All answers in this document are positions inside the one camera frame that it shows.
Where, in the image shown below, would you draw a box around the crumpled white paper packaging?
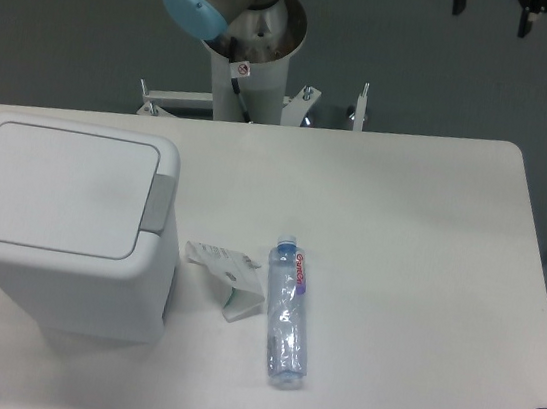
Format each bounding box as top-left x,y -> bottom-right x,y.
185,241 -> 265,323

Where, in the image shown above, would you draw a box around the white push-button trash can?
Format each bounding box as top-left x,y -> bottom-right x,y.
0,111 -> 181,344

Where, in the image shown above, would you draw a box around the clear plastic water bottle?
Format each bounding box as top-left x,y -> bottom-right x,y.
266,234 -> 308,390

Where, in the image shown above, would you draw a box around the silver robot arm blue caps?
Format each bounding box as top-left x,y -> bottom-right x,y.
162,0 -> 308,64

